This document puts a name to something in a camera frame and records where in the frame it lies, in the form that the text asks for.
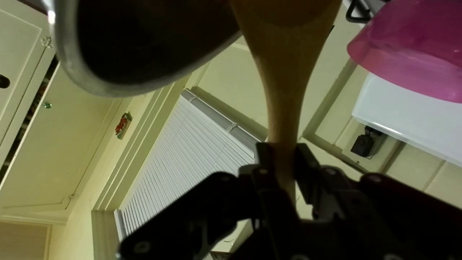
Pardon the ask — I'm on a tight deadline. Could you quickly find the white window blind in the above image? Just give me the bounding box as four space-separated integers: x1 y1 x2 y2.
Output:
115 89 262 243

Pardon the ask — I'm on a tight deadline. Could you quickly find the red wall sign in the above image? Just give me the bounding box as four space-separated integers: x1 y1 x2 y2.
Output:
115 112 135 142

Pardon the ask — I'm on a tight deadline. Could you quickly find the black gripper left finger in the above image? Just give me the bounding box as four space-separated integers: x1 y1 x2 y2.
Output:
117 142 301 260

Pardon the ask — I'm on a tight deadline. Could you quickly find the black stove grate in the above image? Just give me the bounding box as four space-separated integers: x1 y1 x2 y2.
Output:
346 0 387 24

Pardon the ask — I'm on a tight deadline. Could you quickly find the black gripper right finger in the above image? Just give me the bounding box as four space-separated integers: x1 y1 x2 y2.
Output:
294 144 462 260

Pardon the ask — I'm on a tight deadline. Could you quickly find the black wall outlet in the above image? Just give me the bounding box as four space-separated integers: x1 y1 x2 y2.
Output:
350 126 387 159

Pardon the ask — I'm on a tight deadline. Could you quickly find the pink plastic bowl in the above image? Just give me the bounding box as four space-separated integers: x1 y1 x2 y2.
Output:
347 0 462 106

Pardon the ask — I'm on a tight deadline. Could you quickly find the cream upper wall cabinet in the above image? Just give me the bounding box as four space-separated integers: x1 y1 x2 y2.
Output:
0 0 60 190

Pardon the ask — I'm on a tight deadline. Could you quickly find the wooden spatula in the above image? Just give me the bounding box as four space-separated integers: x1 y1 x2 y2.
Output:
230 0 344 194

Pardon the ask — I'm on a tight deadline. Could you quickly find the stainless steel bowl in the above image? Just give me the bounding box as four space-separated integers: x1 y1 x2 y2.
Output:
45 0 243 99

